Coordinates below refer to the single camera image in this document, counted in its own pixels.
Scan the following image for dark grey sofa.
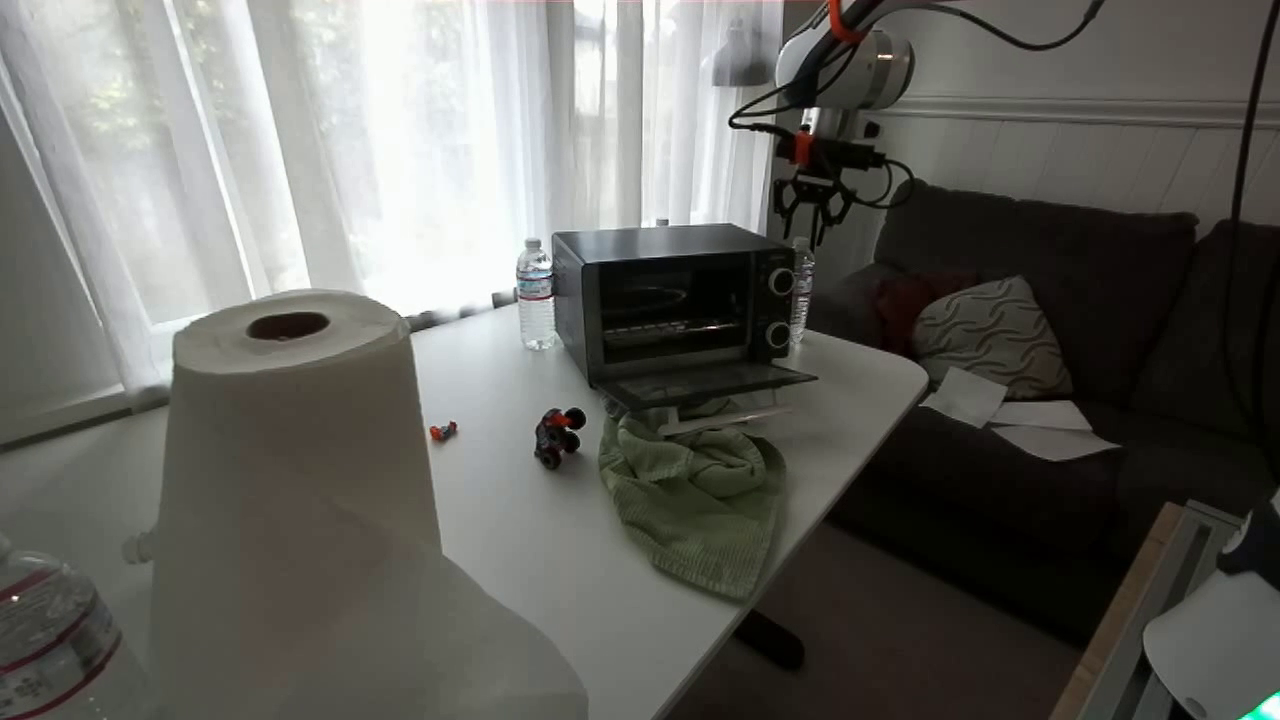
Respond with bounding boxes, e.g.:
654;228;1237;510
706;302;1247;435
807;181;1280;642

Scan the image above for wooden frame shelf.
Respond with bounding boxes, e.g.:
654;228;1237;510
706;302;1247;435
1053;498;1280;720

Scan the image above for dark red cushion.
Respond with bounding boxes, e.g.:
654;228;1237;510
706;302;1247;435
875;276;951;356

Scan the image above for small clear water bottle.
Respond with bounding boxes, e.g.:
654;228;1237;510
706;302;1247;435
517;235;551;346

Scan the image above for black toaster oven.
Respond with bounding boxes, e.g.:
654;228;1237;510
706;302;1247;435
551;225;806;413

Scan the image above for patterned beige cushion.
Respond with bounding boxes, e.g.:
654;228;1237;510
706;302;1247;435
913;276;1071;398

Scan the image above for white paper towel roll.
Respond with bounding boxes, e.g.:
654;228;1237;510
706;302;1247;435
151;293;589;720

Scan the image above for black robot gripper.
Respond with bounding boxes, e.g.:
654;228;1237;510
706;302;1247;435
773;130;889;243

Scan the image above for white sheer curtains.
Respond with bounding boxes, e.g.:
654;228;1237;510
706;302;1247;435
0;0;783;386

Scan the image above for clear water bottle white label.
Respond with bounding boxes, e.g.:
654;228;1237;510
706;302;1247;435
790;235;818;364

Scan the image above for small red object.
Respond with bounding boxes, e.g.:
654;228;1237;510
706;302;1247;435
427;418;462;444

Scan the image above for red black toy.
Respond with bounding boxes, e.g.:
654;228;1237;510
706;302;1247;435
537;407;584;466

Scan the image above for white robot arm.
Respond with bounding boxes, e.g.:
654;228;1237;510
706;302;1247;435
773;0;917;243

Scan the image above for green cloth towel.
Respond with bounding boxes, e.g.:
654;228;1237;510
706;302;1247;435
602;418;790;602

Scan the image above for white papers on sofa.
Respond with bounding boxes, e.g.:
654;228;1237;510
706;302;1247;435
923;367;1114;458

